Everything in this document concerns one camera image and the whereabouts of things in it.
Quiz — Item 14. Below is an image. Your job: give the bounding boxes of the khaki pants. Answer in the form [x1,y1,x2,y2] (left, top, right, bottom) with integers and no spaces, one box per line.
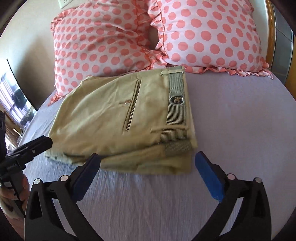
[45,66,197,175]

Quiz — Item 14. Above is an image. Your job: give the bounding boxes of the person's left hand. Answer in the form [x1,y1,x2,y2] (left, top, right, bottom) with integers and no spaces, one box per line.
[1,174,30,220]

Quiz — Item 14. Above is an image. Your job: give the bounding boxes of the black television screen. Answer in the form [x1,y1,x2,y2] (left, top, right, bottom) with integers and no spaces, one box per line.
[1,59,37,130]

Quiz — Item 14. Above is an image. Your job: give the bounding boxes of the polka dot pillow near outlet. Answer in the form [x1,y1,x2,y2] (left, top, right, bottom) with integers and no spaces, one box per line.
[50,0,166,104]

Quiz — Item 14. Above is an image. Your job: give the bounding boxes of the polka dot pillow far side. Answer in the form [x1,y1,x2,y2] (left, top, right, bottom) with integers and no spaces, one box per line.
[147,0,272,77]

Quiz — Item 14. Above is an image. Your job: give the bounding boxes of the wooden headboard frame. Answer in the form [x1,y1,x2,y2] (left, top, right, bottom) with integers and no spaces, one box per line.
[266,1,295,97]

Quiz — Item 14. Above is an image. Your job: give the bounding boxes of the white wall outlet plate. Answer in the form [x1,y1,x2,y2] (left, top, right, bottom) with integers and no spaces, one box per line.
[58,0,73,9]

